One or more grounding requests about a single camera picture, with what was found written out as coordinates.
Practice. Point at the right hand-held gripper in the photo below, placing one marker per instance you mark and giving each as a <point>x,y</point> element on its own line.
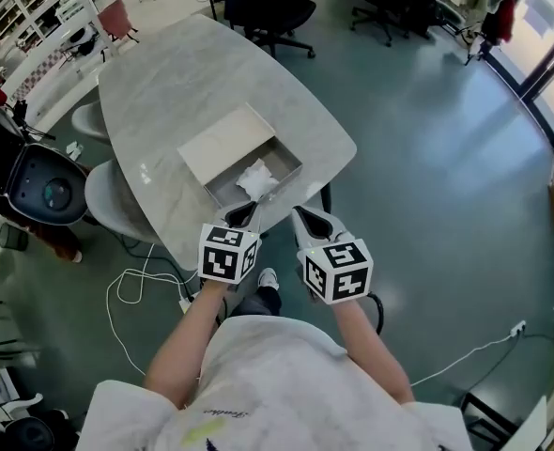
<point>335,270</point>

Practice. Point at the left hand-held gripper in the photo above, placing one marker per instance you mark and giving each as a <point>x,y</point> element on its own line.
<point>223,256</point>

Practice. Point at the white item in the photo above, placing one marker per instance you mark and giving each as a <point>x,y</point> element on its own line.
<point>257,179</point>

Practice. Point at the grey cardboard box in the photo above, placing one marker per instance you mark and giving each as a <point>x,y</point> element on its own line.
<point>225,148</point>

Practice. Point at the person's right forearm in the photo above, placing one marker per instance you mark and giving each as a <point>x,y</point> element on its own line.
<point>371,346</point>

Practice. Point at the person's left forearm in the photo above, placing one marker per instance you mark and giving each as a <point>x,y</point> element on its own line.
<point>188,341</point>

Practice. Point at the person's white shoe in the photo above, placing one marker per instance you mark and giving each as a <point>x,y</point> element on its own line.
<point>267,278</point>

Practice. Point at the person's dark trouser leg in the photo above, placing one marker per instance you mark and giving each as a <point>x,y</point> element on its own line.
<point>258,303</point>

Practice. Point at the white power strip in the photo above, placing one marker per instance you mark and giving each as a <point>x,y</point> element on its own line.
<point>517,328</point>
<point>186,303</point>

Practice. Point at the person's white shirt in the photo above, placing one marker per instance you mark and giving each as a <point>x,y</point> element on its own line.
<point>277,393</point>

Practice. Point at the grey shell chair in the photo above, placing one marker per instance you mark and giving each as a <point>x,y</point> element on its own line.
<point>112,200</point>
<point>89,120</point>

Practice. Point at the small white floor object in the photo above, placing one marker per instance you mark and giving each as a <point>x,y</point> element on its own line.
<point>74,150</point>

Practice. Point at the black metal stand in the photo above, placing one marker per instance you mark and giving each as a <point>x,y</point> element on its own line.
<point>486,416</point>

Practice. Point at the pink chair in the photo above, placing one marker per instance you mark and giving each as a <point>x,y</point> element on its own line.
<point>115,19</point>

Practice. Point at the white board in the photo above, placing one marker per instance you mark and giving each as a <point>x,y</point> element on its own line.
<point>533,425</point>

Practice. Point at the white shelf unit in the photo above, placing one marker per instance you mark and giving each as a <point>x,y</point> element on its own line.
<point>33,21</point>

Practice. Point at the black metal rack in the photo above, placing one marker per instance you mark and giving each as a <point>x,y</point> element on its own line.
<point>0,331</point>

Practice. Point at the red garment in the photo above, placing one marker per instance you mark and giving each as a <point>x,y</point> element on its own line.
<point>505,19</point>

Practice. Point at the black-framed window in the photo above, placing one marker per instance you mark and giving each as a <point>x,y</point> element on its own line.
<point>540,40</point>

